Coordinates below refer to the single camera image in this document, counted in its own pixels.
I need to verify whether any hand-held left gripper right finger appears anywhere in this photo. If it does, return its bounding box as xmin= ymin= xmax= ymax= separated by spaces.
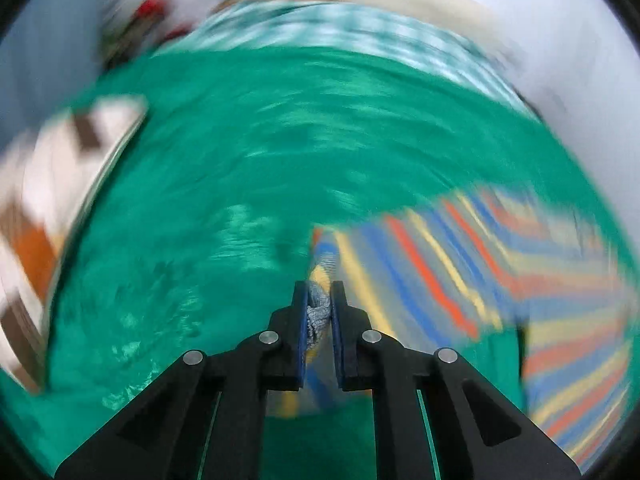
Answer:
xmin=330 ymin=281 xmax=583 ymax=480

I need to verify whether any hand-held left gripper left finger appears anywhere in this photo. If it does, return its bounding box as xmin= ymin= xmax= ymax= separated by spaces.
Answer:
xmin=54 ymin=281 xmax=308 ymax=480

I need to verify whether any striped knit sweater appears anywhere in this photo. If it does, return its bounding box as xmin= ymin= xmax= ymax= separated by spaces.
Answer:
xmin=270 ymin=185 xmax=633 ymax=466

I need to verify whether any green plush blanket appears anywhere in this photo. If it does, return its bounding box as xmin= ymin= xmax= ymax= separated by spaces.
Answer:
xmin=0 ymin=45 xmax=631 ymax=480

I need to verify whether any brown and white folded cloth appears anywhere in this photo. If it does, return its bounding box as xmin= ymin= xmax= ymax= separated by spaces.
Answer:
xmin=0 ymin=95 xmax=151 ymax=396

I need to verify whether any green checked bedsheet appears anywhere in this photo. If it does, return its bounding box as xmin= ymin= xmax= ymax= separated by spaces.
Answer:
xmin=195 ymin=0 xmax=541 ymax=121

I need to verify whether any cream headboard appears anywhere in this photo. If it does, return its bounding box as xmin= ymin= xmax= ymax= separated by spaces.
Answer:
xmin=222 ymin=0 xmax=516 ymax=56

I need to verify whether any red and dark blurred object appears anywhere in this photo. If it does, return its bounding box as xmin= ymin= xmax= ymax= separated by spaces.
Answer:
xmin=100 ymin=0 xmax=201 ymax=66

